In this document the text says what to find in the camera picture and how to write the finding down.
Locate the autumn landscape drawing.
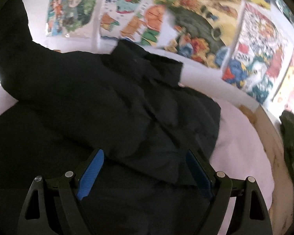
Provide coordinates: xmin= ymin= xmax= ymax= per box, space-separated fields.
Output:
xmin=154 ymin=0 xmax=242 ymax=69

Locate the orange juice drawing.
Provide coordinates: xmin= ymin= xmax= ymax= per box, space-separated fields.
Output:
xmin=100 ymin=0 xmax=167 ymax=46

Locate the black puffer jacket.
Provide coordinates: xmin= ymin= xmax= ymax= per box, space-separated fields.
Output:
xmin=0 ymin=0 xmax=221 ymax=234

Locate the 2024 dragon drawing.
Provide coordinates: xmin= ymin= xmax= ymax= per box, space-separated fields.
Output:
xmin=222 ymin=3 xmax=289 ymax=104

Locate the blond boy drawing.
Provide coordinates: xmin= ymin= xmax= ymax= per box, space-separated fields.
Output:
xmin=62 ymin=0 xmax=96 ymax=33

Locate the mermaid girl drawing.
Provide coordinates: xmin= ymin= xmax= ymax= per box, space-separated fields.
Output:
xmin=46 ymin=0 xmax=64 ymax=37

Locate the wooden bed frame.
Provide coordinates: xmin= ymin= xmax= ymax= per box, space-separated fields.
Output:
xmin=239 ymin=105 xmax=294 ymax=234

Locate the white wall pipe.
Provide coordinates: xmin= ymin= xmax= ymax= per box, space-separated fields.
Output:
xmin=91 ymin=17 xmax=101 ymax=53

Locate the pink bed sheet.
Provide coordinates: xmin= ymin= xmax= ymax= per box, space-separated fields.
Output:
xmin=0 ymin=85 xmax=275 ymax=234

